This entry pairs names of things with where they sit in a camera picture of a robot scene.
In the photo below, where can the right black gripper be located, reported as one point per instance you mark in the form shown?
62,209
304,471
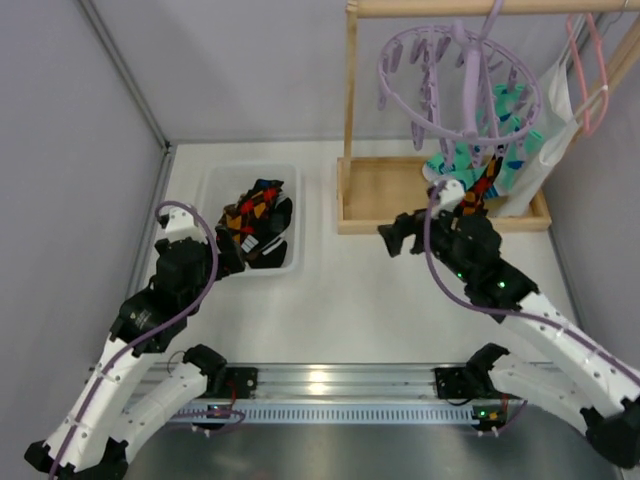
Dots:
417,234

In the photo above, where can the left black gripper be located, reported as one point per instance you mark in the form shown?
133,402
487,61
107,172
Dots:
220,251

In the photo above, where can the black grey blue sock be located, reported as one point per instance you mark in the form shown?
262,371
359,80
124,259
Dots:
269,227

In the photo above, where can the purple round clip hanger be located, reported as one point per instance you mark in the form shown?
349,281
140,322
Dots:
442,78

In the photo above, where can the argyle sock red yellow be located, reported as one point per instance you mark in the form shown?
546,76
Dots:
473,203

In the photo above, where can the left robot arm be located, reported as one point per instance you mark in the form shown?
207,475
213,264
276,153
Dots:
101,436

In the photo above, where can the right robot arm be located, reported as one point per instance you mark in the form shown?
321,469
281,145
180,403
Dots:
515,302

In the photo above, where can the brown argyle sock in bin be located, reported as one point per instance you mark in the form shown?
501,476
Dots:
233,219

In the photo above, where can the wooden clothes rack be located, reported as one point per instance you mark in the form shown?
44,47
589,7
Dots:
371,189

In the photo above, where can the white plastic bin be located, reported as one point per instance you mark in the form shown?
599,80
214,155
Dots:
225,183

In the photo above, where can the teal sock left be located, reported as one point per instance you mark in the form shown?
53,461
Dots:
450,165

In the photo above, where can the teal sock with blue patch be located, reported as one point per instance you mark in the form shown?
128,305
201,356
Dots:
511,120

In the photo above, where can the white tote bag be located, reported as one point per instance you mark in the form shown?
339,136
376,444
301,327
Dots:
556,125

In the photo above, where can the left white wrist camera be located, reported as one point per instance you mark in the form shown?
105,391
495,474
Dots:
177,223

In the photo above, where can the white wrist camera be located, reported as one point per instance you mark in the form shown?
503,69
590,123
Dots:
445,195
177,223

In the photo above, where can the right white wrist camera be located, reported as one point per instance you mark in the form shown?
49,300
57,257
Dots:
445,195

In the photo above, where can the aluminium mounting rail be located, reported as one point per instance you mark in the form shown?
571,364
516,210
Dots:
345,380

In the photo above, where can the slotted grey cable duct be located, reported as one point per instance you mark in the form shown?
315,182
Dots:
344,414

